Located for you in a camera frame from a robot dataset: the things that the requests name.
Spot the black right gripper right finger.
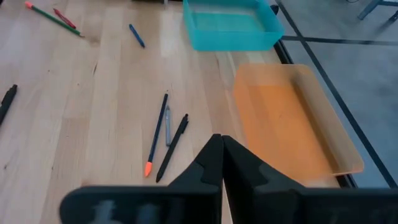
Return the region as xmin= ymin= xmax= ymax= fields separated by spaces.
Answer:
xmin=221 ymin=134 xmax=398 ymax=224

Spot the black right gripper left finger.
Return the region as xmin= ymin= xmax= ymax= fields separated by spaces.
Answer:
xmin=58 ymin=133 xmax=224 ymax=224

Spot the grey crayon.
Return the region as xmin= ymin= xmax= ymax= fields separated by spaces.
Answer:
xmin=164 ymin=105 xmax=172 ymax=147

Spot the navy pencil orange eraser cap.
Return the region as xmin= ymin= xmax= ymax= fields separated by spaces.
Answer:
xmin=143 ymin=91 xmax=170 ymax=179

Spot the blue crayon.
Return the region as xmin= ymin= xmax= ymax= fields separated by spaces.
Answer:
xmin=128 ymin=23 xmax=146 ymax=49

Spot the black pen white scale print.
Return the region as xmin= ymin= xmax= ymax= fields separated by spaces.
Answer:
xmin=0 ymin=83 xmax=19 ymax=127

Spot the red crayon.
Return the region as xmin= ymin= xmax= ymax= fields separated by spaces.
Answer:
xmin=52 ymin=7 xmax=77 ymax=30

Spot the green pencil orange eraser cap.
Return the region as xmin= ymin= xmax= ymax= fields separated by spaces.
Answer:
xmin=24 ymin=1 xmax=85 ymax=39

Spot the translucent orange plastic bin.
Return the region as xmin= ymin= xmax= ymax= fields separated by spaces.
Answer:
xmin=232 ymin=63 xmax=365 ymax=187

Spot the translucent teal plastic bin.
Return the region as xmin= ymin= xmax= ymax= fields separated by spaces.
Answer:
xmin=182 ymin=0 xmax=285 ymax=52

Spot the grey metal furniture leg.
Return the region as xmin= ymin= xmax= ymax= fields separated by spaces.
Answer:
xmin=356 ymin=0 xmax=398 ymax=23

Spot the black aluminium table frame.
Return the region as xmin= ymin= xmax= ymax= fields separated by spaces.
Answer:
xmin=269 ymin=3 xmax=359 ymax=189

